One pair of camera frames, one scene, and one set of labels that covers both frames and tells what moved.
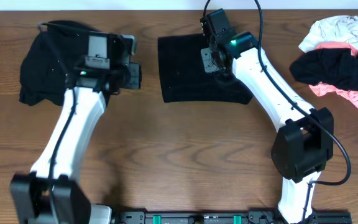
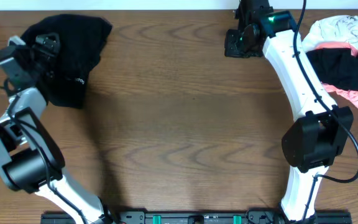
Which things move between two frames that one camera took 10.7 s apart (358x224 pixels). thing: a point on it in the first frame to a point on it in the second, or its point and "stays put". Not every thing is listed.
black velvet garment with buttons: [184, 78] to [82, 37]
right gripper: [209, 65] to [232, 50]
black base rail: [227, 217] stays put
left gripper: [134, 69] to [48, 60]
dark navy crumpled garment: [338, 67] stays put
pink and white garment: [345, 32] stays put
